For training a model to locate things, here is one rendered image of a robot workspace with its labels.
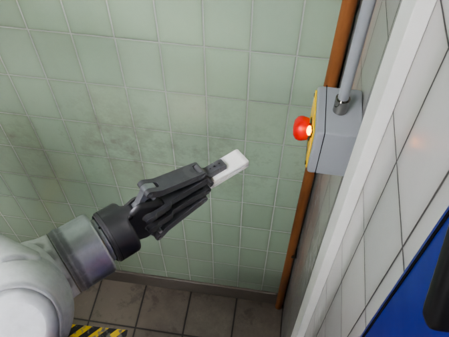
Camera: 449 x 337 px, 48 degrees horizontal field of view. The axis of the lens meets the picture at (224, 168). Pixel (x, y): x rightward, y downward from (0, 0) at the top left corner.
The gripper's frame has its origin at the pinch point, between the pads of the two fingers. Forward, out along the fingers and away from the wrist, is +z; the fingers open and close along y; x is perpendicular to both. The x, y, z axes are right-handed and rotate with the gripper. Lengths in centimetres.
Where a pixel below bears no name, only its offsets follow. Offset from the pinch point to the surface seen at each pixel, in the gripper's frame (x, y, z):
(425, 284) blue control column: 33.1, -32.2, -9.5
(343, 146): 8.7, -2.6, 15.5
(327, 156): 7.3, 0.1, 14.1
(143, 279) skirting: -56, 140, -2
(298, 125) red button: 1.0, -1.5, 13.5
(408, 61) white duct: 15.8, -26.2, 11.3
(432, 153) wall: 25.5, -28.2, 2.2
